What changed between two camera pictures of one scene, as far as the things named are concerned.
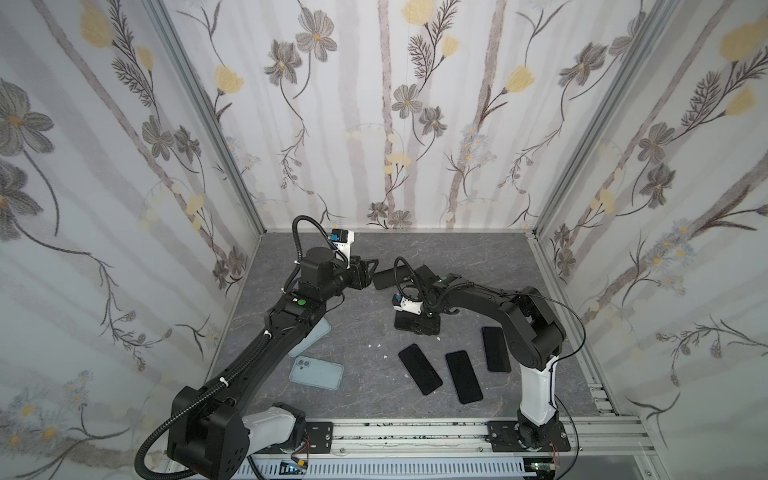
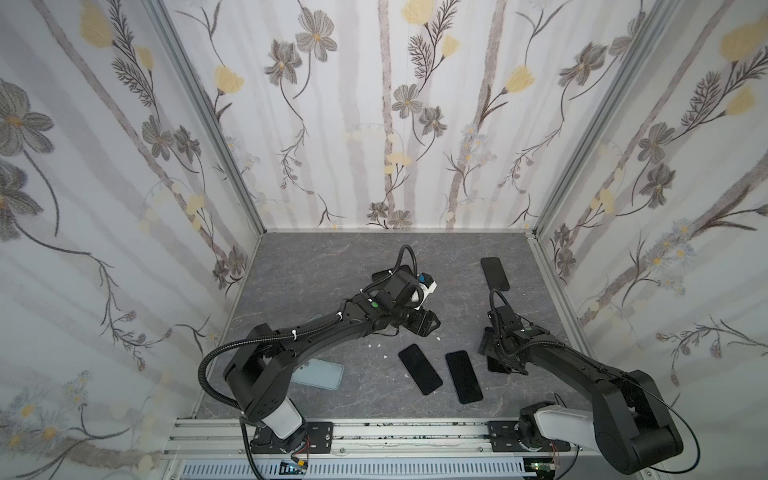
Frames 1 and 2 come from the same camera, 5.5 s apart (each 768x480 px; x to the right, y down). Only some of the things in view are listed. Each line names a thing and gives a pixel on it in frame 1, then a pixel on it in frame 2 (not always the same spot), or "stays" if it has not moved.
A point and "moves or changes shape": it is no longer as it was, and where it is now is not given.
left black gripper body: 357,278 -> 416,322
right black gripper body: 417,321 -> 498,346
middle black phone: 463,377 stays
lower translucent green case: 317,373 stays
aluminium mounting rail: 634,437 stays
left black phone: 420,369 stays
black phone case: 418,324 moves or changes shape
